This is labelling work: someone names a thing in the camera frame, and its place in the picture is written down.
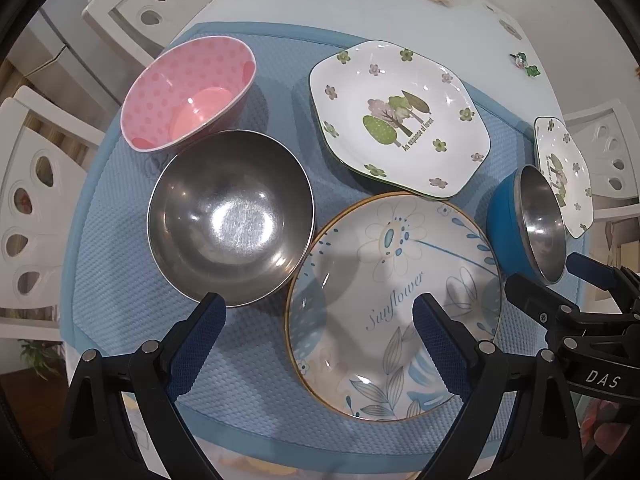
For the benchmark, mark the pink polka dot bowl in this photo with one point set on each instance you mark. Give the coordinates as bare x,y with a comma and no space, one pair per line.
165,95

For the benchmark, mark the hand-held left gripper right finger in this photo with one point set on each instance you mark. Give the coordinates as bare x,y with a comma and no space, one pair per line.
440,350

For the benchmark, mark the large steel bowl pink outside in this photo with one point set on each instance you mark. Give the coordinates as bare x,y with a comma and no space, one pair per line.
230,220

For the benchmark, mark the small steel bowl blue outside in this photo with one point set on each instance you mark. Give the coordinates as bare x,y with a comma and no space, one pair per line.
505,225

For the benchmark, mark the small square tree print plate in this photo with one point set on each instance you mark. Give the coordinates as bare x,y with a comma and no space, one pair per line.
570,160

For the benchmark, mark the small green table ornament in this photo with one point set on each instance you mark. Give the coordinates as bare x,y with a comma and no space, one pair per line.
531,71

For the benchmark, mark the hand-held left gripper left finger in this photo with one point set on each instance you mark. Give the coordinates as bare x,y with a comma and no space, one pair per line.
192,355

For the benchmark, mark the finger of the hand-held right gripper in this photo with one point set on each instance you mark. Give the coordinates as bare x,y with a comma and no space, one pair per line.
595,270
535,300

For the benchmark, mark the white dining chair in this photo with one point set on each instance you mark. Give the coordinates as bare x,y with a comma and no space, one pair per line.
65,150
125,0
585,125

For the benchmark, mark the grey refrigerator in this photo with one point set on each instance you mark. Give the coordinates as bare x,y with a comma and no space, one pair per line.
75,70

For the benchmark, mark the blue waffle table mat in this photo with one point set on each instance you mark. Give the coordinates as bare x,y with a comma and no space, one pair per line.
125,270

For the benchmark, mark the green potted plant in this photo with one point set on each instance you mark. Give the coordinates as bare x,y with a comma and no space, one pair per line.
40,355

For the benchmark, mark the round flower print plate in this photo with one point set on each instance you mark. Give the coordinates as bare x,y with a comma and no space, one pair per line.
350,280

